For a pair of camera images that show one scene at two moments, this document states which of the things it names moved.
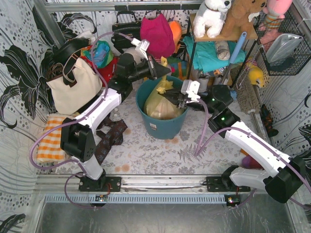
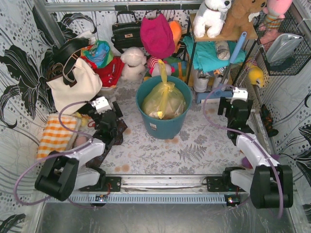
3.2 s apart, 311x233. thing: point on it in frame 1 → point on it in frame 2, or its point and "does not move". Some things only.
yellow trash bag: [158, 107] does not move
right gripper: [181, 99] → [228, 107]
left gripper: [152, 69] → [112, 109]
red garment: [107, 72] does not move
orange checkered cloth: [48, 148] does not move
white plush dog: [208, 22] does not move
